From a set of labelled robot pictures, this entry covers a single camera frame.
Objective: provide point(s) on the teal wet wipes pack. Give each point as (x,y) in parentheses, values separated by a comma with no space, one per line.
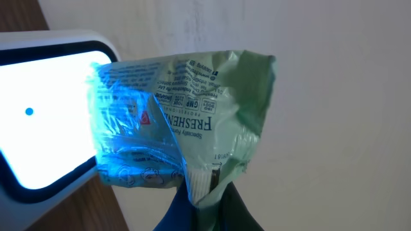
(192,119)

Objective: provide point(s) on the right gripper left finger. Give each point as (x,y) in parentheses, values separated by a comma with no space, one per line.
(181,214)

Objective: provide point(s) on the white barcode scanner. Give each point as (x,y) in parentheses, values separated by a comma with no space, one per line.
(47,151)

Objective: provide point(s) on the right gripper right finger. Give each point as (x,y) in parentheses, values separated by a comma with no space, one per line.
(233,214)

